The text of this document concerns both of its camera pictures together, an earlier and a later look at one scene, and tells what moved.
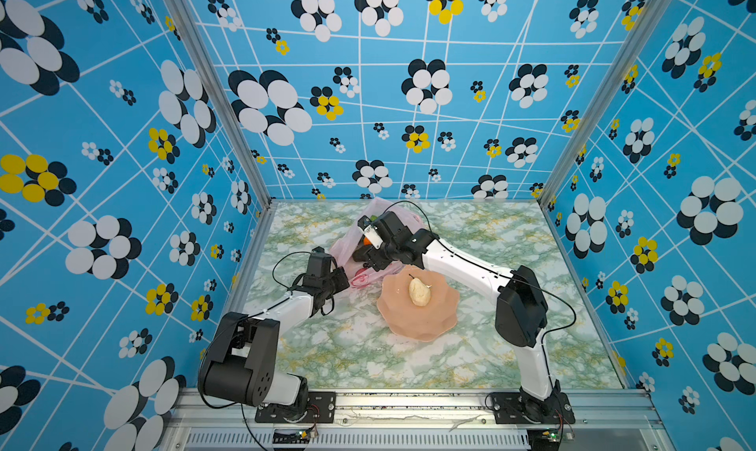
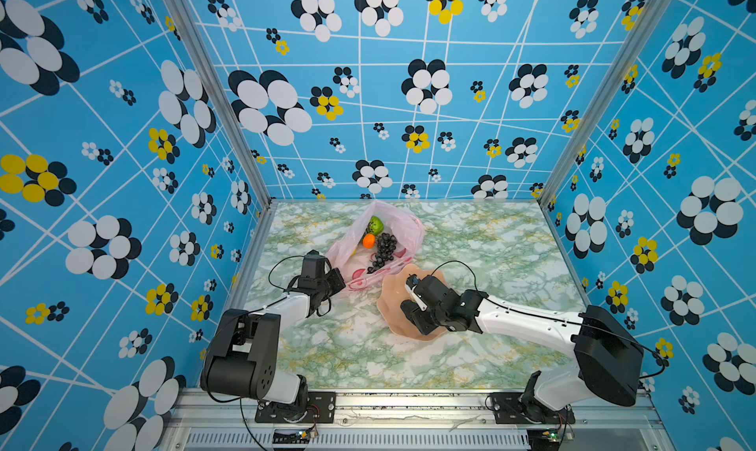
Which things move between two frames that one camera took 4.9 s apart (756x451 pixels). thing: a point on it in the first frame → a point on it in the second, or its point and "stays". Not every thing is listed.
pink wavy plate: [420, 323] stays
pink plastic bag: [343, 249] stays
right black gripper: [372, 257] → [415, 317]
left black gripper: [339, 275] stays
